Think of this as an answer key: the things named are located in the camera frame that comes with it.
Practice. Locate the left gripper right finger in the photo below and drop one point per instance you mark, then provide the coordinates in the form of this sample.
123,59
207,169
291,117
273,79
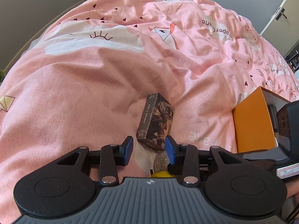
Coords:
184,160

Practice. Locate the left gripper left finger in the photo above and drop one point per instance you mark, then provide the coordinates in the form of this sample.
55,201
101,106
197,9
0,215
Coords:
114,155

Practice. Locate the yellow object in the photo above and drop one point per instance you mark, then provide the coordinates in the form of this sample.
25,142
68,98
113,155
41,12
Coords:
162,174

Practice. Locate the silver round tin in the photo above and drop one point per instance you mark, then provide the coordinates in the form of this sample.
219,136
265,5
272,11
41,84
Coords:
161,162

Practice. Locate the orange cardboard box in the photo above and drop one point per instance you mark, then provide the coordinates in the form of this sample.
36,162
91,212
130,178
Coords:
253,125

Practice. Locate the black photo card box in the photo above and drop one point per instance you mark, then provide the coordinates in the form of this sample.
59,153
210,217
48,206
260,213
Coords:
156,122

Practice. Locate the pink patterned duvet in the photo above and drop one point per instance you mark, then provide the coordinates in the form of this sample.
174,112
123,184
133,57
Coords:
86,81

